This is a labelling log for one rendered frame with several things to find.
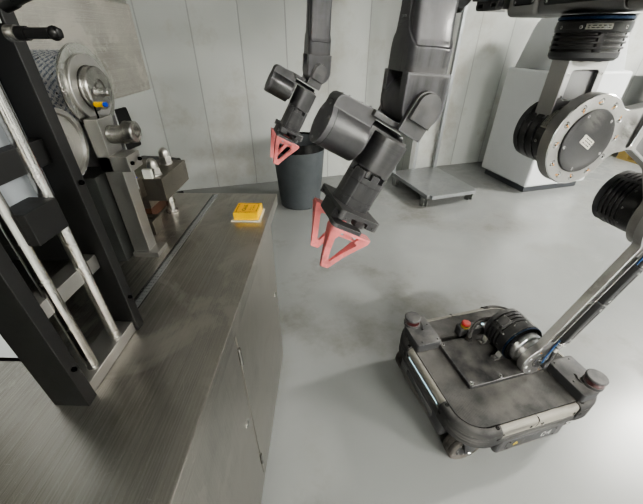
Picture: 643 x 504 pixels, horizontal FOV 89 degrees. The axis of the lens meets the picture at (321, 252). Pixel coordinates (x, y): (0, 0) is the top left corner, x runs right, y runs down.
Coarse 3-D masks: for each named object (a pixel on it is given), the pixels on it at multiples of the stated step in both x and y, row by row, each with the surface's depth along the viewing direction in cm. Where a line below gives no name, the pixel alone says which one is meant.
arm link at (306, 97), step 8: (296, 80) 83; (296, 88) 83; (304, 88) 83; (296, 96) 83; (304, 96) 83; (312, 96) 84; (296, 104) 84; (304, 104) 84; (312, 104) 86; (304, 112) 85
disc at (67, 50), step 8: (64, 48) 56; (72, 48) 58; (80, 48) 60; (64, 56) 56; (56, 64) 55; (64, 64) 57; (56, 72) 55; (64, 72) 57; (104, 72) 67; (64, 80) 57; (64, 88) 57; (64, 96) 57; (112, 96) 69; (72, 104) 58; (112, 104) 69; (72, 112) 59; (80, 112) 60; (112, 112) 69; (80, 120) 60
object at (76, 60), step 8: (72, 56) 58; (80, 56) 59; (88, 56) 61; (72, 64) 58; (80, 64) 59; (88, 64) 61; (96, 64) 64; (72, 72) 58; (72, 80) 58; (72, 88) 58; (72, 96) 58; (80, 96) 60; (80, 104) 60; (88, 112) 62; (104, 112) 66
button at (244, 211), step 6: (240, 204) 95; (246, 204) 95; (252, 204) 95; (258, 204) 95; (240, 210) 92; (246, 210) 92; (252, 210) 92; (258, 210) 92; (234, 216) 91; (240, 216) 91; (246, 216) 91; (252, 216) 91; (258, 216) 92
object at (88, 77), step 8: (80, 72) 59; (88, 72) 59; (96, 72) 61; (80, 80) 59; (88, 80) 59; (96, 80) 62; (104, 80) 64; (80, 88) 59; (88, 88) 59; (88, 96) 60; (96, 96) 62; (104, 96) 64; (88, 104) 61
